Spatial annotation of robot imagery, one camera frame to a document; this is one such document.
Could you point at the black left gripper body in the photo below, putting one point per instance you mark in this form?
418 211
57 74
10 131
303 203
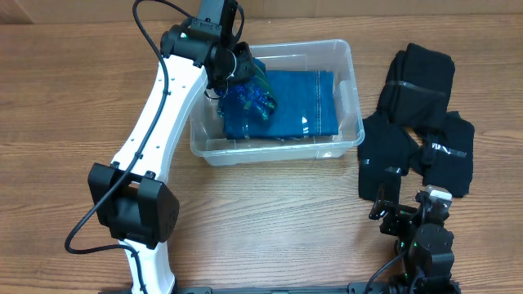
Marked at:
243 62

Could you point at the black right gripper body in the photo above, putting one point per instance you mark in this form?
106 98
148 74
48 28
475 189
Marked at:
395 225

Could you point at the blue sequined fabric bundle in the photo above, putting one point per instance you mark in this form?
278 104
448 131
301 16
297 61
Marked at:
251 100

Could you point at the black garment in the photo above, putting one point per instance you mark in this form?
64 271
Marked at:
384 158
445 158
417 88

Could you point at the blue denim jeans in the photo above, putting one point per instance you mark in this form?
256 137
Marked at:
305 108

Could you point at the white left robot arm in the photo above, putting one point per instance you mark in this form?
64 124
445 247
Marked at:
133 208

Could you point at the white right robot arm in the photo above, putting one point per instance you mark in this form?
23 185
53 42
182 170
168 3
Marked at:
423 248

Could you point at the clear plastic storage bin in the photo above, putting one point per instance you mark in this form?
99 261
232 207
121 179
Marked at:
207 139

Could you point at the black folded garment top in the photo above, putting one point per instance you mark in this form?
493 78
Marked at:
417 88

